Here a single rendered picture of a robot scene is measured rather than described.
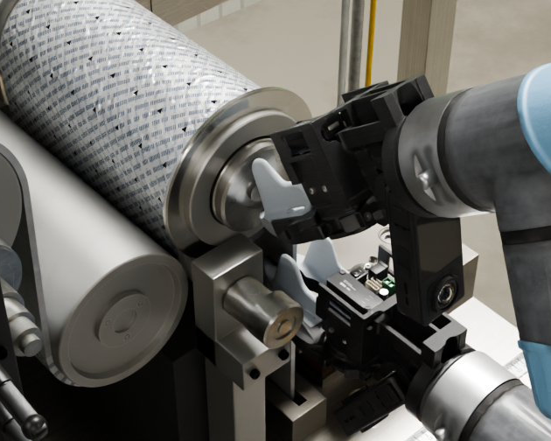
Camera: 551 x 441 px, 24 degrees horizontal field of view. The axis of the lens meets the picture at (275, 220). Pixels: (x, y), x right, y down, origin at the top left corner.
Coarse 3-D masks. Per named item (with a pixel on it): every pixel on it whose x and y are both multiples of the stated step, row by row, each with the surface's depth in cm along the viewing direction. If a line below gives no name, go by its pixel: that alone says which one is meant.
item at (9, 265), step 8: (0, 240) 76; (0, 248) 75; (8, 248) 76; (0, 256) 76; (8, 256) 76; (16, 256) 77; (0, 264) 76; (8, 264) 76; (16, 264) 77; (0, 272) 76; (8, 272) 77; (16, 272) 77; (8, 280) 77; (16, 280) 78; (16, 288) 78
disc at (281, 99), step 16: (240, 96) 92; (256, 96) 93; (272, 96) 94; (288, 96) 95; (224, 112) 91; (240, 112) 92; (288, 112) 96; (304, 112) 98; (208, 128) 91; (224, 128) 92; (192, 144) 91; (208, 144) 92; (192, 160) 91; (176, 176) 91; (176, 192) 92; (176, 208) 93; (176, 224) 94; (176, 240) 95; (192, 240) 96; (192, 256) 98
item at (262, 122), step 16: (256, 112) 93; (272, 112) 94; (240, 128) 92; (256, 128) 93; (272, 128) 95; (224, 144) 92; (240, 144) 93; (208, 160) 91; (224, 160) 93; (192, 176) 92; (208, 176) 92; (192, 192) 92; (208, 192) 93; (192, 208) 93; (208, 208) 94; (192, 224) 94; (208, 224) 95; (208, 240) 96; (224, 240) 98
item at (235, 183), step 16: (256, 144) 93; (272, 144) 94; (240, 160) 93; (272, 160) 94; (224, 176) 93; (240, 176) 93; (224, 192) 93; (240, 192) 94; (256, 192) 95; (224, 208) 94; (240, 208) 95; (256, 208) 96; (224, 224) 95; (240, 224) 96; (256, 224) 97
